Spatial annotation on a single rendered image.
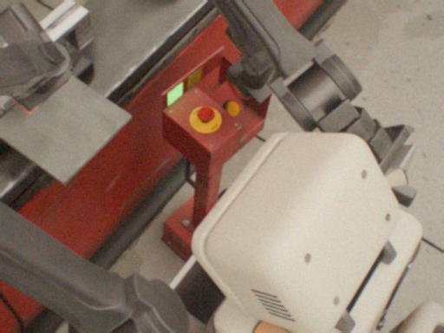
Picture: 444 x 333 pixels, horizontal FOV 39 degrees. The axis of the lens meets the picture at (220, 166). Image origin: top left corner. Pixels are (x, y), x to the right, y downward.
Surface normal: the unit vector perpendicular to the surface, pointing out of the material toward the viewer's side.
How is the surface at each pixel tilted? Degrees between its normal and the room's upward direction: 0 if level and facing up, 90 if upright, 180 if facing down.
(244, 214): 42
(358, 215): 48
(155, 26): 0
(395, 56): 0
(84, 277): 56
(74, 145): 0
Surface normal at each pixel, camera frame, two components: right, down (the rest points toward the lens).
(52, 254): 0.80, -0.54
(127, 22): 0.07, -0.49
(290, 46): 0.04, 0.16
